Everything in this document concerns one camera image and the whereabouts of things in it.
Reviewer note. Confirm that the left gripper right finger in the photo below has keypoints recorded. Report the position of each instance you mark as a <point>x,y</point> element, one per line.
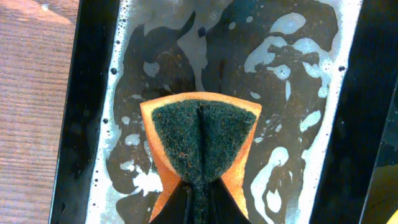
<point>223,208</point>

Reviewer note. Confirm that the black round serving tray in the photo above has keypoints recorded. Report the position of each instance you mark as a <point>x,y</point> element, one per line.
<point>381,198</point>

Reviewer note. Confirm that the orange green scrub sponge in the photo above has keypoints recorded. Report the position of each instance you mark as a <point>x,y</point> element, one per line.
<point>198,137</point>

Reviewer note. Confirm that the black rectangular wash tray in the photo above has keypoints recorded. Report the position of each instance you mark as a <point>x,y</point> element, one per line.
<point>321,70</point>

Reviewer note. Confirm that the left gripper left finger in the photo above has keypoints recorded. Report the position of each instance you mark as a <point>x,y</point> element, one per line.
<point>177,208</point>

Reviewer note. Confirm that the yellow plate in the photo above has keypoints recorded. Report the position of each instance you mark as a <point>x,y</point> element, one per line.
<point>393,219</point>

